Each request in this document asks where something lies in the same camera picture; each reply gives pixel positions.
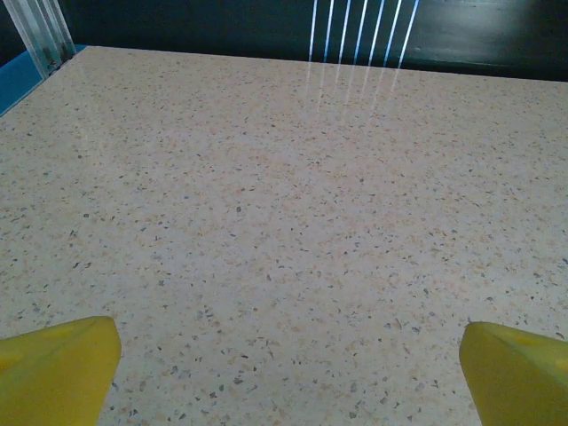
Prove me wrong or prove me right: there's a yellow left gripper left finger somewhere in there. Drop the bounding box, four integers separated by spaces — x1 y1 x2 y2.
0 315 122 426

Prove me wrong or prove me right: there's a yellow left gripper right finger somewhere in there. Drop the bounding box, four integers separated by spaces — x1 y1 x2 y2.
460 321 568 426

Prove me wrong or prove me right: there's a blue table edge strip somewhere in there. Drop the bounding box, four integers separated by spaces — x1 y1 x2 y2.
0 48 48 117

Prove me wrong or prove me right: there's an aluminium frame post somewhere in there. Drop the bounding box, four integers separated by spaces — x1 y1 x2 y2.
8 0 77 77

